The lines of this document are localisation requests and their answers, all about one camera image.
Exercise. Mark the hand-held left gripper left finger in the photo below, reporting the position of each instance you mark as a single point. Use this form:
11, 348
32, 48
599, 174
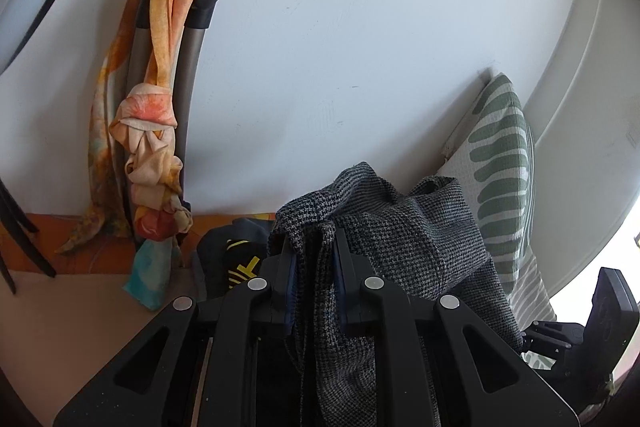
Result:
291, 277

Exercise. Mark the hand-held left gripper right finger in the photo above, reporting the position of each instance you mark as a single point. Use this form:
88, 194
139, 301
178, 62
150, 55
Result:
341, 287

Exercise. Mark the grey houndstooth pants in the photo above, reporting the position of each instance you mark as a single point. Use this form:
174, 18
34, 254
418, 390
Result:
400, 232

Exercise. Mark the black pants with yellow print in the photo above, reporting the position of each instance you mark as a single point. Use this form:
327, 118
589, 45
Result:
215, 242

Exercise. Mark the thin striped green cushion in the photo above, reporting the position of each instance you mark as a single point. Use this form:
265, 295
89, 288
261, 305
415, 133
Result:
532, 292

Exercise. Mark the green leaf pattern pillow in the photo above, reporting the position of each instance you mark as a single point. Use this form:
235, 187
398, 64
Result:
500, 157

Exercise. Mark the orange patterned scarf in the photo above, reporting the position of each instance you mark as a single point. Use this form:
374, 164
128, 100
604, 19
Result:
150, 132

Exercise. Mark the black tripod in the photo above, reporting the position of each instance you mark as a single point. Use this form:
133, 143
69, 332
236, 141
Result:
30, 242

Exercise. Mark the folded metal frame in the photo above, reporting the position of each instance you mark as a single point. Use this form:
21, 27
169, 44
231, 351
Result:
192, 57

